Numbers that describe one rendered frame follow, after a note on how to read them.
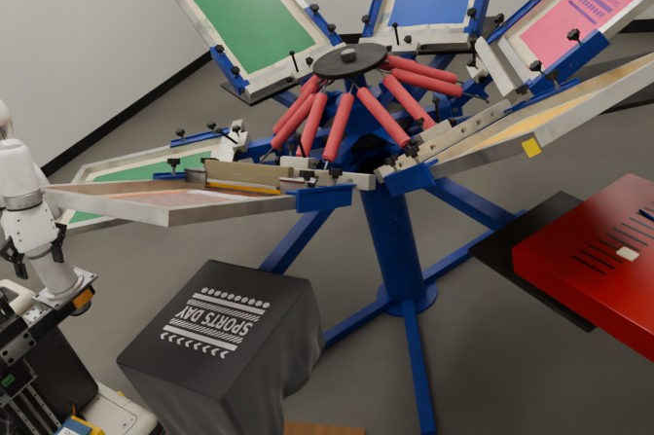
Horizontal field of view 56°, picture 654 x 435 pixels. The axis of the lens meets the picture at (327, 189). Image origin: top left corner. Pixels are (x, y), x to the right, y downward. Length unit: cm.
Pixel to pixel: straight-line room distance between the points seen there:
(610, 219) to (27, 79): 508
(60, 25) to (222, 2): 291
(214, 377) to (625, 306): 109
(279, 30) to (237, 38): 22
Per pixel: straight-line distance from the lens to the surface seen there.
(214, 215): 150
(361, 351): 305
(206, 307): 208
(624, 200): 188
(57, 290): 212
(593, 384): 283
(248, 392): 188
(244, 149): 268
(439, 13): 321
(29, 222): 152
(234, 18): 343
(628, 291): 161
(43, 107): 606
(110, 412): 296
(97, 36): 643
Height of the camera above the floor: 222
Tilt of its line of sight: 32 degrees down
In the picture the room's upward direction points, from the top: 17 degrees counter-clockwise
